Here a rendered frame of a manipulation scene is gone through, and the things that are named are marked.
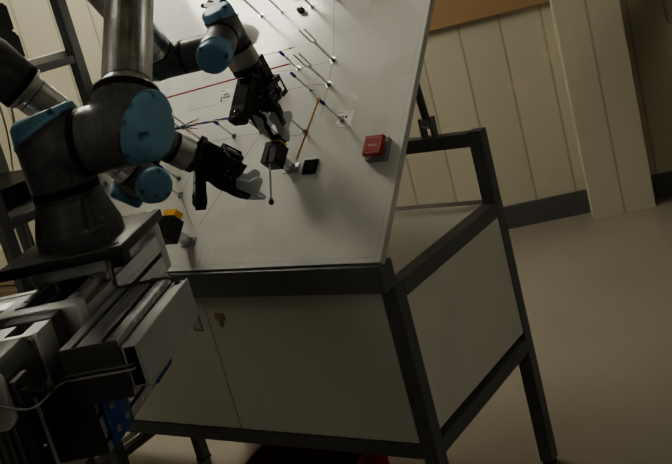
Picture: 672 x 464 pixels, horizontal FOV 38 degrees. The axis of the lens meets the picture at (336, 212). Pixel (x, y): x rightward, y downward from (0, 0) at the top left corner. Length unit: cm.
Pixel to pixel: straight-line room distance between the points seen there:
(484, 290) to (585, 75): 241
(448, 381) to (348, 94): 74
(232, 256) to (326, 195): 29
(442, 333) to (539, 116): 275
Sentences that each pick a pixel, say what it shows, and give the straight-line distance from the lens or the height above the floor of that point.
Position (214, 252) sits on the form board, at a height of 90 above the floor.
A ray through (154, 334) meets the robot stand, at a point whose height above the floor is 106.
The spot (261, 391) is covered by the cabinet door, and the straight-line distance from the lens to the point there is 252.
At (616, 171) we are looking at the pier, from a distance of 490.
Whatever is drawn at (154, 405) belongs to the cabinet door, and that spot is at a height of 46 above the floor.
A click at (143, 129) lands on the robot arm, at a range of 157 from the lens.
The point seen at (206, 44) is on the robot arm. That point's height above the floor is 141.
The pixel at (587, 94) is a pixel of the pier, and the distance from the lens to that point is 480.
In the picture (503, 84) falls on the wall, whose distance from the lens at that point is 490.
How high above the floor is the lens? 150
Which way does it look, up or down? 14 degrees down
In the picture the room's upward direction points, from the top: 15 degrees counter-clockwise
